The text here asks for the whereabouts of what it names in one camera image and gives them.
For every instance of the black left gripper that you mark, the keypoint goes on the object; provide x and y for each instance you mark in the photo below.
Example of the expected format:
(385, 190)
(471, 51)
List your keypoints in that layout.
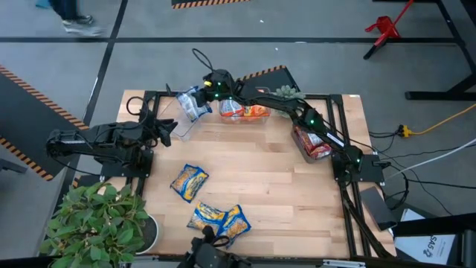
(152, 130)

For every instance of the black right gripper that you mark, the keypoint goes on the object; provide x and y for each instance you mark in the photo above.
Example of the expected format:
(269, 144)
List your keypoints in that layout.
(207, 98)

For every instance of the blue Maruchan noodle packet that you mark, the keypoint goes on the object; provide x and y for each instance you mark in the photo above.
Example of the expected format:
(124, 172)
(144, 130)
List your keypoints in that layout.
(236, 223)
(187, 106)
(189, 182)
(204, 216)

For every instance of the orange Maruchan noodle packet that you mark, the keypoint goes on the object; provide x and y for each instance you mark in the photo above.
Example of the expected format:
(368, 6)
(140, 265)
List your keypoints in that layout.
(230, 108)
(256, 111)

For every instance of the red Maruchan noodle packet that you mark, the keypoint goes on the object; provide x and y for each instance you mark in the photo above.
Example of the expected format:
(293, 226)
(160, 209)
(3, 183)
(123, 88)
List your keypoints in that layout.
(312, 140)
(321, 152)

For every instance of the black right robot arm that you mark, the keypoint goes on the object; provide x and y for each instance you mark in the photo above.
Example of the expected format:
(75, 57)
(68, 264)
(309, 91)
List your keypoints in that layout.
(282, 104)

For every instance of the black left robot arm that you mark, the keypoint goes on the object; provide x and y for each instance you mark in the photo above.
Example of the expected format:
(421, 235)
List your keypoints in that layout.
(74, 143)

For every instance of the clear plastic bin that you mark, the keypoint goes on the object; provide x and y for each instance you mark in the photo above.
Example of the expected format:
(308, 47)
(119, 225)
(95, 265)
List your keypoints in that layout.
(184, 128)
(241, 120)
(303, 152)

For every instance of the black hazard striped mat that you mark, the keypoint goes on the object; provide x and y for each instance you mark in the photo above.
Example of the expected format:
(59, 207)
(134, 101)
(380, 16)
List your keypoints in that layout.
(267, 78)
(26, 111)
(208, 3)

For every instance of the small potted succulent plant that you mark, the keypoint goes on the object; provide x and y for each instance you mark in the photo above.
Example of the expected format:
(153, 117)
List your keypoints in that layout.
(286, 90)

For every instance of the leafy green potted plant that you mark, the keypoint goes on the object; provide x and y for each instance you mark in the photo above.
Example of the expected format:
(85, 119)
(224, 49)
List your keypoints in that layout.
(96, 223)

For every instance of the person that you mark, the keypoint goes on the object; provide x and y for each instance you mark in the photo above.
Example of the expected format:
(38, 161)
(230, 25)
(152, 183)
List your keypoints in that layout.
(68, 9)

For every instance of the grey metal leg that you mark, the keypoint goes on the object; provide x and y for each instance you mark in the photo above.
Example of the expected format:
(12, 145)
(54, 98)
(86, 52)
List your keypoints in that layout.
(11, 165)

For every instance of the blue floor mat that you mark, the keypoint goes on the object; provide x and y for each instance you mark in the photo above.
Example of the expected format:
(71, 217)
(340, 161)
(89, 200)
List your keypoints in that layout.
(42, 3)

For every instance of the red pole stand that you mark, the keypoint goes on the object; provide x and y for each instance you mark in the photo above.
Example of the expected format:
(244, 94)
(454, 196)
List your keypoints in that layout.
(386, 28)

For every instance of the black power supply box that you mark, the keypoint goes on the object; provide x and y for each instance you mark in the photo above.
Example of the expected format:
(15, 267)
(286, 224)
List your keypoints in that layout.
(377, 208)

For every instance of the white paper sheet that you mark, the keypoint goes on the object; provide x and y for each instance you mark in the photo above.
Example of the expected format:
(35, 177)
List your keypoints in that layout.
(413, 216)

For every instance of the white printed box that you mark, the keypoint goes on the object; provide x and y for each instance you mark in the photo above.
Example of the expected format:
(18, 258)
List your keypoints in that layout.
(420, 247)

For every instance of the black camera device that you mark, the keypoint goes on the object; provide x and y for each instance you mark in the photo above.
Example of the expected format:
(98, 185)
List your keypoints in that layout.
(208, 257)

